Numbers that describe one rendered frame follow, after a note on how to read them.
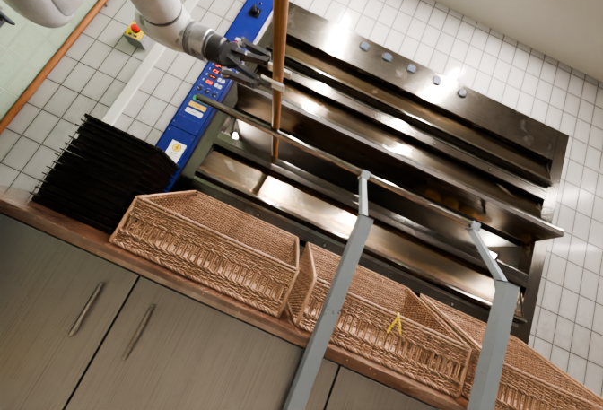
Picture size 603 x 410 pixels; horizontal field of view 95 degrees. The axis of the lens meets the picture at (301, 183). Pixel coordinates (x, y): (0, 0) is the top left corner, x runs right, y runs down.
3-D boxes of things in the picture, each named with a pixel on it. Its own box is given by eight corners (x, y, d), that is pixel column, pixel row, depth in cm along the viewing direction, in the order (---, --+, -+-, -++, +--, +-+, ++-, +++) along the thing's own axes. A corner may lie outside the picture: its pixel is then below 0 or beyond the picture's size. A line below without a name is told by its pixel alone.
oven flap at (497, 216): (236, 82, 134) (237, 108, 152) (563, 237, 138) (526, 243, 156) (239, 79, 135) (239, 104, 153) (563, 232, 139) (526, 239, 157)
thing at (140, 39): (128, 43, 147) (138, 29, 149) (145, 51, 147) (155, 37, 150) (121, 32, 140) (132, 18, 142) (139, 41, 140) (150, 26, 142)
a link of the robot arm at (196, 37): (188, 61, 81) (207, 69, 81) (179, 39, 72) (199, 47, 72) (204, 38, 83) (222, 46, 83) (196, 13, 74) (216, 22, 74)
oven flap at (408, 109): (264, 53, 155) (278, 37, 166) (547, 187, 159) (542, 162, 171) (265, 46, 151) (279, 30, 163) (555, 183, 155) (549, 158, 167)
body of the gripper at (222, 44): (220, 44, 82) (249, 57, 82) (206, 66, 80) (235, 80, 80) (215, 25, 75) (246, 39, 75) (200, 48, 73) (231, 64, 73)
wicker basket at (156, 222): (163, 242, 127) (194, 188, 133) (275, 292, 128) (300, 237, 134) (102, 240, 79) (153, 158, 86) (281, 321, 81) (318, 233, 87)
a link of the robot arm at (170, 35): (188, 65, 82) (171, 33, 69) (141, 42, 82) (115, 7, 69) (205, 35, 84) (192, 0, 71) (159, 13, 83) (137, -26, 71)
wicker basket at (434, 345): (282, 295, 128) (305, 239, 135) (391, 344, 130) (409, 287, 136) (292, 326, 81) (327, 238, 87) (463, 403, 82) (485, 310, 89)
